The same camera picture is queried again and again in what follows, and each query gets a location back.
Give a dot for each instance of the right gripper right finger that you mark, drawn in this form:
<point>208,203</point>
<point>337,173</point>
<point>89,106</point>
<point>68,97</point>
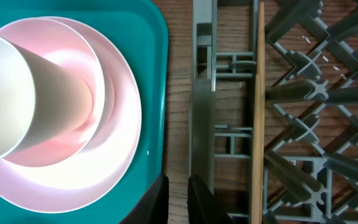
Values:
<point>203,208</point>

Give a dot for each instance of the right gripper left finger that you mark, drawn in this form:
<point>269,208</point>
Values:
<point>152,208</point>

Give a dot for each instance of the large pink plate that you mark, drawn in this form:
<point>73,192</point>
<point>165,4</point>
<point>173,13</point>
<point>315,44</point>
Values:
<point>90,174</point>

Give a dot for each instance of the cream paper cup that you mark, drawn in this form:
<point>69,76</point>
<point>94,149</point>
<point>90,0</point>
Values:
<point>38,99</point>

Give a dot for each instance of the teal plastic serving tray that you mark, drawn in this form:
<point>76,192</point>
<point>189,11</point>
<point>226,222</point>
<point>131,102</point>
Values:
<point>139,31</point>

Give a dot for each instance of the small pink bowl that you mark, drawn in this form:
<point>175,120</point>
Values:
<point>65,47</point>

